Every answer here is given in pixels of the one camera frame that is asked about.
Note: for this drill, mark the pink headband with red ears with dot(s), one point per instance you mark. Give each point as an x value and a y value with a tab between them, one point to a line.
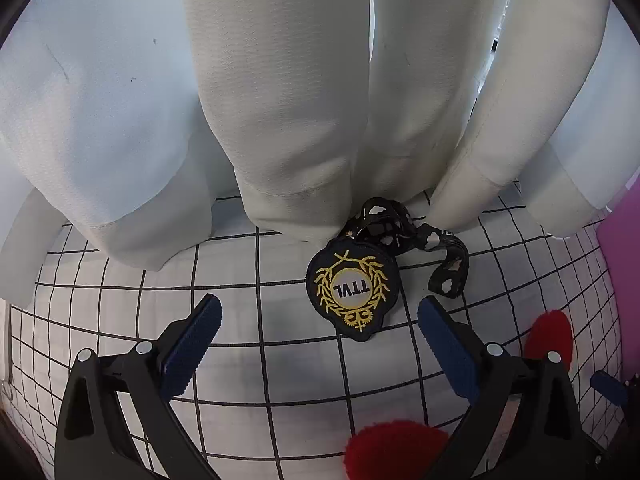
395	450

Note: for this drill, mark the purple plastic basket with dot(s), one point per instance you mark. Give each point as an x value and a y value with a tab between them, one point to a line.
625	260

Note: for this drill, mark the black badge with gold embroidery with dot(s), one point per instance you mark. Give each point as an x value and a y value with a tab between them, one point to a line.
350	285

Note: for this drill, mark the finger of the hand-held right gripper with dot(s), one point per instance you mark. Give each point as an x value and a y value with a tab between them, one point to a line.
607	387

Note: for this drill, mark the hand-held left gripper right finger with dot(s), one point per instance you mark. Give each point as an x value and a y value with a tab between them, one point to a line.
450	350

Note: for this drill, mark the black cloud-print ribbon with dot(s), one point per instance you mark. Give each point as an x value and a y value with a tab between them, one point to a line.
435	240

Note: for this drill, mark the white sheer curtain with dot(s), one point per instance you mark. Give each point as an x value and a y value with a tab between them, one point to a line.
100	135

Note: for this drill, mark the white checked tablecloth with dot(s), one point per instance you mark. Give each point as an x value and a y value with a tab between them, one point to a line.
260	310

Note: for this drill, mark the cream curtain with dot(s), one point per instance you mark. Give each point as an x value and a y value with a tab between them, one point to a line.
280	110

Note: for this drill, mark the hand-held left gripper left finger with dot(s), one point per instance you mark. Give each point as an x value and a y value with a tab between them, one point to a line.
192	345

